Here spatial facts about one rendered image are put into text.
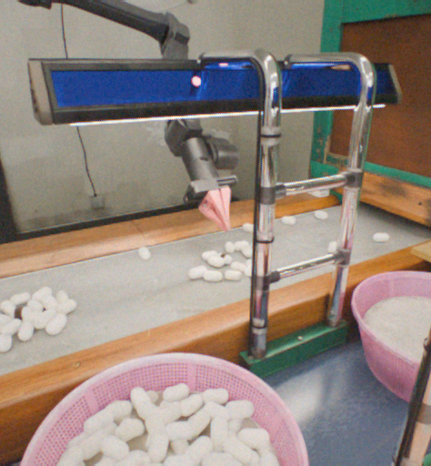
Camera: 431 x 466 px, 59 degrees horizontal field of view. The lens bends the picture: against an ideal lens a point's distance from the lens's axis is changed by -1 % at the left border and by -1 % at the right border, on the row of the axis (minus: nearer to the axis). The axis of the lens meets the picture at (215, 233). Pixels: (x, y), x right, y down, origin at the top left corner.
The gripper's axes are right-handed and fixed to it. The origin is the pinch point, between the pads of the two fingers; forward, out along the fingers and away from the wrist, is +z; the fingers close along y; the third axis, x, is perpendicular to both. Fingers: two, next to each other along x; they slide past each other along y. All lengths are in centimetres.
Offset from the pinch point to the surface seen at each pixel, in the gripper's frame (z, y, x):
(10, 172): -134, -35, 157
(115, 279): 2.1, -21.2, 8.8
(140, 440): 28.2, -27.7, -11.8
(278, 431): 32.7, -14.7, -18.4
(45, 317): 7.8, -34.0, 1.4
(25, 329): 9.1, -37.0, 0.4
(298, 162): -77, 126, 102
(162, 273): 3.6, -12.6, 7.5
